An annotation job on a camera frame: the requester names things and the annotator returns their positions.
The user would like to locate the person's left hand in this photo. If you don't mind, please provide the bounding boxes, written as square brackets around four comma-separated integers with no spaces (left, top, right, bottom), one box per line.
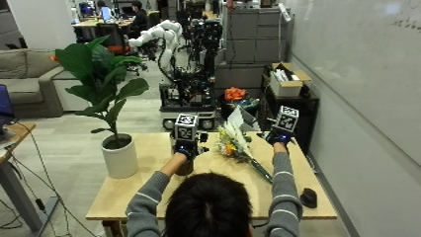
[173,131,211,162]

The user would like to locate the person's right hand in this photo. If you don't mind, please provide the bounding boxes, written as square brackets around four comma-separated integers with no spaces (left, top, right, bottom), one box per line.
[263,127,296,147]

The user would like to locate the right glove white marker cube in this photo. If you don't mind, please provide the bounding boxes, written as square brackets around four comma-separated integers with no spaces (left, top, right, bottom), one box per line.
[272,105,300,133]

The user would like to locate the glove white marker cube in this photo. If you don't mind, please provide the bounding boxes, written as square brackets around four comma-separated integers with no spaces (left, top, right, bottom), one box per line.
[272,105,300,133]
[173,114,200,142]

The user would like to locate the left glove white marker cube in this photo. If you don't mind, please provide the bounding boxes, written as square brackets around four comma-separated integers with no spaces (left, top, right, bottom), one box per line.
[173,114,200,142]

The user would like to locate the black shelf cabinet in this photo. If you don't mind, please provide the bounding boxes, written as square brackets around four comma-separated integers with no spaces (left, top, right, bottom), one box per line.
[261,73,321,156]

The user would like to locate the wrapped flower bouquet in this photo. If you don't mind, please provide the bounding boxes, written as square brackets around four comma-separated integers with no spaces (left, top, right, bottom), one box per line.
[216,106,273,184]

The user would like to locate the white plant pot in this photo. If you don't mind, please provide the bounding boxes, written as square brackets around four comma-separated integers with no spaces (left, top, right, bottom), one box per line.
[100,132,140,180]

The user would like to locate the orange flower bunch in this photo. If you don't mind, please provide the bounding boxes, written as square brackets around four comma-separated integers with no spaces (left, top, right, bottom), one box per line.
[224,86,251,103]

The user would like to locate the open cardboard box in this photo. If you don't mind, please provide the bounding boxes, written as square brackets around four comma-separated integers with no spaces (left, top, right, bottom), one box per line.
[267,62,313,99]

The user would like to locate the black robot cart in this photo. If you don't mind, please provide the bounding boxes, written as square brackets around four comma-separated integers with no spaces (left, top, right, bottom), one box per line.
[157,19,224,130]

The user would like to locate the the person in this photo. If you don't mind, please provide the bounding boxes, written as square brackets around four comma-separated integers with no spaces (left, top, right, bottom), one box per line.
[125,141,305,237]

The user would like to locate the black computer mouse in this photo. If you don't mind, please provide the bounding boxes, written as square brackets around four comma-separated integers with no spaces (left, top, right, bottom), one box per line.
[298,187,318,209]

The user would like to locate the green leafy potted plant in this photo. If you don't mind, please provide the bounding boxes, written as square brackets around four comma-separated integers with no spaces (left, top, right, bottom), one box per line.
[53,35,151,150]

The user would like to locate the grey filing cabinets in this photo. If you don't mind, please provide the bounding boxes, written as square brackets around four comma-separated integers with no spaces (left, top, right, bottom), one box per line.
[213,6,290,97]

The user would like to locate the whiteboard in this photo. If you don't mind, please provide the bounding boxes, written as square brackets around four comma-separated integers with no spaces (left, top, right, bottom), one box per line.
[284,0,421,166]

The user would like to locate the black office chair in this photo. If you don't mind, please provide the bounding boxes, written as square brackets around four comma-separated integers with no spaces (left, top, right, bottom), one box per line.
[93,23,132,55]

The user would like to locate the wooden side desk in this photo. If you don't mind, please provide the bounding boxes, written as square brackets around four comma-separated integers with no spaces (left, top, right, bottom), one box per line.
[0,121,60,235]

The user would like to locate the grey sofa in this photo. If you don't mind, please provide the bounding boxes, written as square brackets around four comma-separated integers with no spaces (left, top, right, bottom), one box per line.
[0,48,92,119]

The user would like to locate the blue laptop screen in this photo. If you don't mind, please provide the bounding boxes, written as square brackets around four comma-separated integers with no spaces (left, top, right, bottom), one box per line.
[0,84,16,119]

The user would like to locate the black floor cable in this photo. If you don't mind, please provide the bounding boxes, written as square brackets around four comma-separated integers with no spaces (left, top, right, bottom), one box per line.
[0,121,100,237]

